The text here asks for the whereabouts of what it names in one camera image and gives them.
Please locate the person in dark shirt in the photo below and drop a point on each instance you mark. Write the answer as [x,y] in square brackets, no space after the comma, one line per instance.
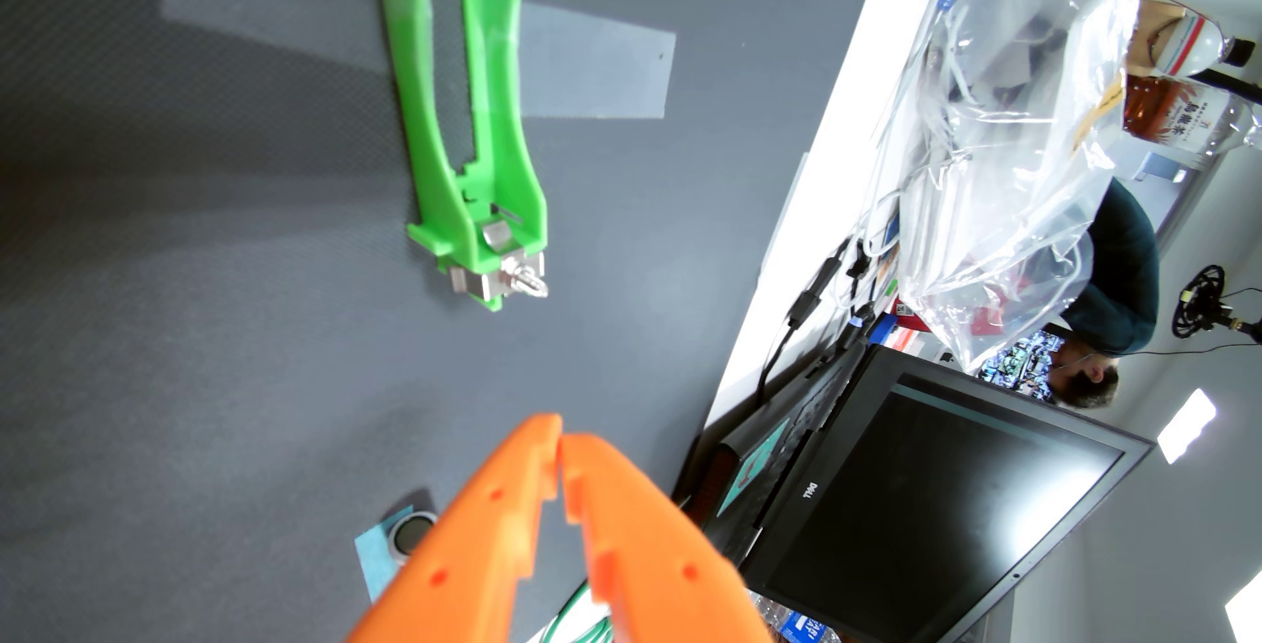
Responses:
[1124,278]

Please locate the green battery holder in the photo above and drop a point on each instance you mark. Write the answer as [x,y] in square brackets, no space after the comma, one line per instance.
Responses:
[434,179]

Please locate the bottle with red white label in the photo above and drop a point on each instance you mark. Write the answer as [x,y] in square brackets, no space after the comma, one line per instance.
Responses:
[1198,43]

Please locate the light blue tape marker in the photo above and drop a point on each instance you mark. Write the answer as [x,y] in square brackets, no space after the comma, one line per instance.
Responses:
[375,564]

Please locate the white cylindrical battery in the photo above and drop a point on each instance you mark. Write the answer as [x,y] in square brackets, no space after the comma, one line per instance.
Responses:
[409,533]

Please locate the clear plastic bag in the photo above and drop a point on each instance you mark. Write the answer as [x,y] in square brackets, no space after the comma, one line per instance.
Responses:
[1006,130]

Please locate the ceiling light panel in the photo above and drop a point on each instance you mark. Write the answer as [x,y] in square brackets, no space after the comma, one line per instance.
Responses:
[1186,426]
[1247,613]

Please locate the dark grey mat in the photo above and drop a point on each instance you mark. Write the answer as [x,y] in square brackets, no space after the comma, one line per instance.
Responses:
[197,327]

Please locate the brown liquid bottle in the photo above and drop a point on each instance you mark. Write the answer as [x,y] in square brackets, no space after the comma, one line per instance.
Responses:
[1173,115]

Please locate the red packet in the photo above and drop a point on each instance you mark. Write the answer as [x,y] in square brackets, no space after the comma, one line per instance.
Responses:
[909,316]

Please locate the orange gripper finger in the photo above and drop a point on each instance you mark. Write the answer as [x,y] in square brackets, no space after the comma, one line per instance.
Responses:
[463,554]
[651,564]

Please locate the water bottle blue label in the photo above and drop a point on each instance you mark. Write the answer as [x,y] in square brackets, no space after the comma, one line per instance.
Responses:
[804,628]

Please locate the black Dell laptop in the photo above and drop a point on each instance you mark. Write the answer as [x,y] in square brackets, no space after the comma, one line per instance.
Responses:
[937,505]

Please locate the grey tape strip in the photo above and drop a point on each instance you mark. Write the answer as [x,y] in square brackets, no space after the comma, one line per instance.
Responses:
[592,61]

